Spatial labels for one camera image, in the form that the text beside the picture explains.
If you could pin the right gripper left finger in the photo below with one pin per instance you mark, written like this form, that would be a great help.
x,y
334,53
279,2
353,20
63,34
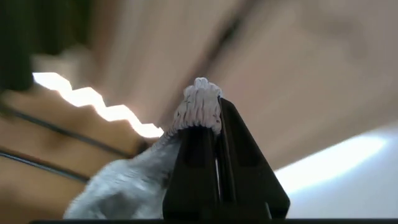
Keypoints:
x,y
192,180

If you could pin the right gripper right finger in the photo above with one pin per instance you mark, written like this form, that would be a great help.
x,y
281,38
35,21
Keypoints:
x,y
252,186

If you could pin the pale grey garment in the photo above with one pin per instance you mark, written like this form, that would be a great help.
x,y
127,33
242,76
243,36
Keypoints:
x,y
133,186

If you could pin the green long-sleeved shirt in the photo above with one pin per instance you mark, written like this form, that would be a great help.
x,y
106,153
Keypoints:
x,y
18,37

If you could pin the black clothes rack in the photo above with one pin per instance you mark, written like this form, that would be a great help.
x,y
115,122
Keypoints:
x,y
74,135

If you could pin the beige curtain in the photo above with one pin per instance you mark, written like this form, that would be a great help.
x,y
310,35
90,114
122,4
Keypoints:
x,y
295,77

